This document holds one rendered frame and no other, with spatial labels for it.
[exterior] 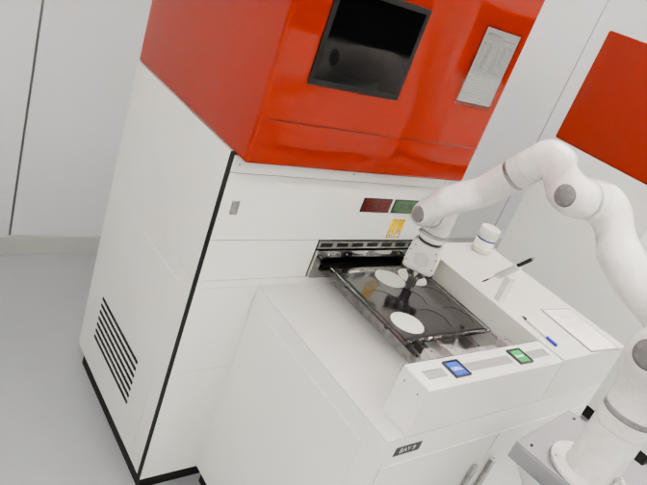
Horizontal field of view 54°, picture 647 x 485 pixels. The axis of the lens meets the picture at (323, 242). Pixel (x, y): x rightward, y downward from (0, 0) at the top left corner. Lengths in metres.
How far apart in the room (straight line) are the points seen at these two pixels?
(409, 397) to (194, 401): 0.80
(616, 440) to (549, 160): 0.67
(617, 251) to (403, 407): 0.60
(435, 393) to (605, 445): 0.39
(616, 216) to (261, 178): 0.87
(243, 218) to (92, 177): 1.62
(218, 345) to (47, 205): 1.53
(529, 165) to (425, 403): 0.66
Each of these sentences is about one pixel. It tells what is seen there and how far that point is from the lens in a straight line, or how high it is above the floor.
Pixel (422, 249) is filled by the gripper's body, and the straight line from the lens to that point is 1.93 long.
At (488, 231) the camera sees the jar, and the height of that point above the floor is 1.05.
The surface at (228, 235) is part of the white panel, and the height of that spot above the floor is 0.99.
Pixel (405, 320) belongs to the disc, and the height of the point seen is 0.90.
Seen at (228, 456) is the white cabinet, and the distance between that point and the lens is 2.11.
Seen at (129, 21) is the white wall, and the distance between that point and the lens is 3.01.
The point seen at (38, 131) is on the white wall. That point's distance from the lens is 3.07.
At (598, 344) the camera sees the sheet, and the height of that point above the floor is 0.97.
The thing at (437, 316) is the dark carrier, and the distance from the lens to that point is 1.93.
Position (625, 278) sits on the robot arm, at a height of 1.32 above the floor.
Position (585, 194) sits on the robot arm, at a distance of 1.56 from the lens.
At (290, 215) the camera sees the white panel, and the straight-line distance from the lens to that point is 1.78.
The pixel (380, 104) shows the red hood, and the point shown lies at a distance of 1.71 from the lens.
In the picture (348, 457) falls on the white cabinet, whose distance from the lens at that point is 1.63.
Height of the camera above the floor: 1.75
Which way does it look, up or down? 24 degrees down
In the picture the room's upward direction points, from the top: 21 degrees clockwise
